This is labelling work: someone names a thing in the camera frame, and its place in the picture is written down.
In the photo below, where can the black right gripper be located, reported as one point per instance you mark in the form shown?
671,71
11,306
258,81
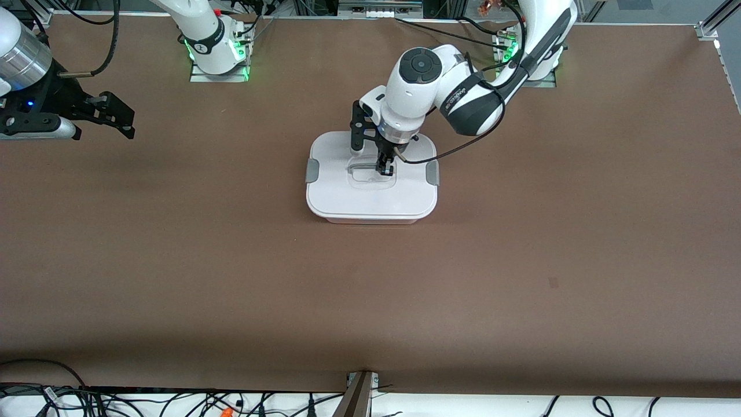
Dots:
57,94

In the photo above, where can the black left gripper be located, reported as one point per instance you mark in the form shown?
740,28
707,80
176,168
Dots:
385,153

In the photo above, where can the grey utensil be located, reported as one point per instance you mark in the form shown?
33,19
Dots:
362,166

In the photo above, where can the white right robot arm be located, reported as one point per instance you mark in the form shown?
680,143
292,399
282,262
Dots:
202,35

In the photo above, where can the grey box latch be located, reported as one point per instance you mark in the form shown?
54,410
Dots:
312,172
432,174

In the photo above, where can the pink object behind bin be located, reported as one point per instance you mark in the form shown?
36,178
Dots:
370,221

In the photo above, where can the copper coloured background object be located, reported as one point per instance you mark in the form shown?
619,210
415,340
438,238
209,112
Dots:
485,7

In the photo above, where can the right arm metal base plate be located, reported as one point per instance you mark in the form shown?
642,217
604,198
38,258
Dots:
217,77

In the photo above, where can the aluminium background frame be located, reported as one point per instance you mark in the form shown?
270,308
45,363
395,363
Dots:
379,8

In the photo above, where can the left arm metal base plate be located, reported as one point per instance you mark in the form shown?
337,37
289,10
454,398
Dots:
541,84

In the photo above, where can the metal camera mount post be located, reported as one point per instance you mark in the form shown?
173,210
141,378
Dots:
356,399

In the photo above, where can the aluminium table edge rail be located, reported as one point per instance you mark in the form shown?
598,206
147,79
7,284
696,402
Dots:
730,78

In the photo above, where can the aluminium frame profile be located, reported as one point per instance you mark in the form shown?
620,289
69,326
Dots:
721,14

